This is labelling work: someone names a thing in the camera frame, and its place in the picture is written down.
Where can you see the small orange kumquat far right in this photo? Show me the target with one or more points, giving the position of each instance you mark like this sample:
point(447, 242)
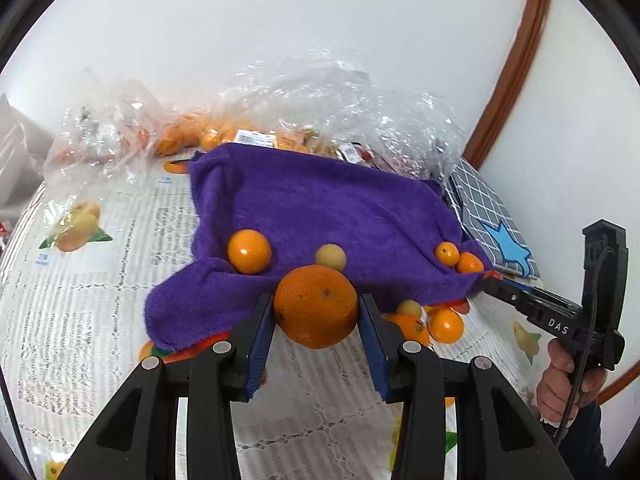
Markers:
point(469, 263)

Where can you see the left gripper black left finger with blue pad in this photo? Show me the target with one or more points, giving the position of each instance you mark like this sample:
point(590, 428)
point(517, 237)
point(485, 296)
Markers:
point(134, 437)

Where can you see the clear plastic bag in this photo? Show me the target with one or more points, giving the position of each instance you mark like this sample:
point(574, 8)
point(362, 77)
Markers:
point(327, 105)
point(108, 134)

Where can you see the small yellow-green fruit on towel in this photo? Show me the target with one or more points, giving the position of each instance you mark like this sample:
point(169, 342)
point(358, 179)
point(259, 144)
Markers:
point(332, 256)

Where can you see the grey checked cloth blue star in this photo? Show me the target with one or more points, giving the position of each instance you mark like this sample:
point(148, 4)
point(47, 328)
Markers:
point(484, 218)

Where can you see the oranges inside bag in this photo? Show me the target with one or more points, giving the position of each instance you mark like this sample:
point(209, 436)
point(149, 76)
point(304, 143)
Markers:
point(206, 133)

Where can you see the small yellow-green fruit on table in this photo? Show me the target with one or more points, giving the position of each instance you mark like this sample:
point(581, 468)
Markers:
point(410, 307)

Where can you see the shiny orange tangerine left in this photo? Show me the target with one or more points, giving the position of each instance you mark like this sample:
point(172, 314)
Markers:
point(249, 251)

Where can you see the person's right hand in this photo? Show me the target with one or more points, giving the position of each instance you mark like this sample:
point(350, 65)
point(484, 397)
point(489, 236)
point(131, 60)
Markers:
point(553, 390)

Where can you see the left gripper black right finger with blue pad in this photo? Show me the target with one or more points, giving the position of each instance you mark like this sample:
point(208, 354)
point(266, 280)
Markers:
point(498, 436)

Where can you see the dull orange behind right finger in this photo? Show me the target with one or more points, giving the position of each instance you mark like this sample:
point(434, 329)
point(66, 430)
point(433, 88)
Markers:
point(411, 327)

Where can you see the clear plastic bag left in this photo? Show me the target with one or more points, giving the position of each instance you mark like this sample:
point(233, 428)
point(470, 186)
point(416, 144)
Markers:
point(108, 134)

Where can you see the fruit-print newspaper tablecloth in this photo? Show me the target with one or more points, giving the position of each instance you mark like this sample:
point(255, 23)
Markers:
point(72, 326)

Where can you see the small orange kumquat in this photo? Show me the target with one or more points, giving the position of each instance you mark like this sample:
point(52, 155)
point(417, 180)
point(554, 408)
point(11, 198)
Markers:
point(469, 263)
point(447, 254)

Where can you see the clear plastic bag centre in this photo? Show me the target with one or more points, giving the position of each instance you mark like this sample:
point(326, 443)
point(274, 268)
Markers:
point(327, 105)

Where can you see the brown wooden door frame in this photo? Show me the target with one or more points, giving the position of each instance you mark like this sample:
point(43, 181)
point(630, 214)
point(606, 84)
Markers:
point(510, 82)

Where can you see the dark sleeve forearm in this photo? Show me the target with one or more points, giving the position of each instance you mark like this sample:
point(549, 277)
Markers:
point(582, 449)

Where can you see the large orange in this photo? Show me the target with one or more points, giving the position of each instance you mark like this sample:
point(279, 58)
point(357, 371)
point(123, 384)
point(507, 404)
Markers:
point(316, 306)

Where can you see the purple fuzzy towel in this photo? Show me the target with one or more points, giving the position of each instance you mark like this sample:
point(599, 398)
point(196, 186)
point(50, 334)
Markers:
point(388, 225)

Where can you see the orange tangerine on table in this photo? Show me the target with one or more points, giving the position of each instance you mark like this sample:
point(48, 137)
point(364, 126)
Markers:
point(446, 326)

